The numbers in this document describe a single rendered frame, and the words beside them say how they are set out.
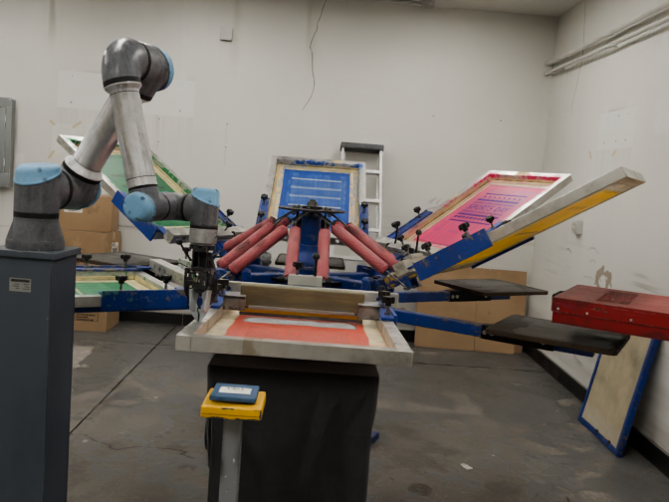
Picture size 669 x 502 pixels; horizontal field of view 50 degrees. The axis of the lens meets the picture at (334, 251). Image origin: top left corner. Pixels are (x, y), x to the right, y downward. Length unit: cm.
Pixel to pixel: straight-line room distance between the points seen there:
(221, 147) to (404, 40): 188
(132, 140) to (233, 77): 469
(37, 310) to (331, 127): 470
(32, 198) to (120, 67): 43
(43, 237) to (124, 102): 44
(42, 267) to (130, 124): 45
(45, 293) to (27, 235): 16
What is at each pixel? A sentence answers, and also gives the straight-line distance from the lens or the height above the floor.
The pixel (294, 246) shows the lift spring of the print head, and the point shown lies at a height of 116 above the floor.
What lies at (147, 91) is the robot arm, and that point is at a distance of 206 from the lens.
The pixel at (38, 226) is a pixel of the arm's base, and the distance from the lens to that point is 206.
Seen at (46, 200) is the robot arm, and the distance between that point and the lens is 206.
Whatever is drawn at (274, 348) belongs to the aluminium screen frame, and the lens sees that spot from 177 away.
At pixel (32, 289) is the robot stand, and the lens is 205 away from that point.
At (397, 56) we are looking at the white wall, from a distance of 656.
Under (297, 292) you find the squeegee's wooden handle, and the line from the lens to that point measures 234.
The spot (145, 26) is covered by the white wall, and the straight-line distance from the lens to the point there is 675.
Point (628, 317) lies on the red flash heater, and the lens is 253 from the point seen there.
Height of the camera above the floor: 146
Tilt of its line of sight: 6 degrees down
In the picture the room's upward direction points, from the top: 4 degrees clockwise
